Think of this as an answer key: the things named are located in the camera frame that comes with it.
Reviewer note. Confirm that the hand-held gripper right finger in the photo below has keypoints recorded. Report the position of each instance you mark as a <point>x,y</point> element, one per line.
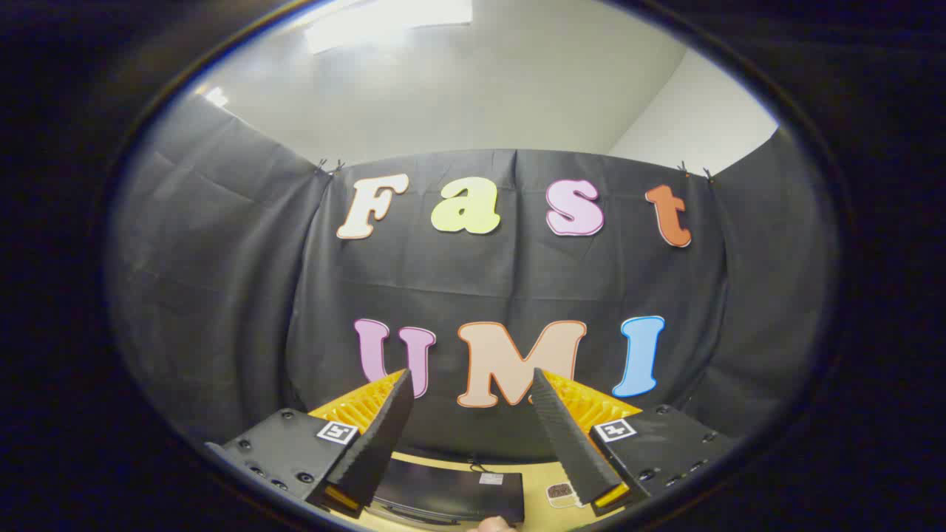
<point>565,443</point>

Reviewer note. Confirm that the black toaster oven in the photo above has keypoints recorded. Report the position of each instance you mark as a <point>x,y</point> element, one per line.
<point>443,488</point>

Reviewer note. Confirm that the white divided seasoning dish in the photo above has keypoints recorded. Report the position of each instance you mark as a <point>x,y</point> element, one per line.
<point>562,495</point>

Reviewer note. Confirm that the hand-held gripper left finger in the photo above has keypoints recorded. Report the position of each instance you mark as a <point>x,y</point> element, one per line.
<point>380,443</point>

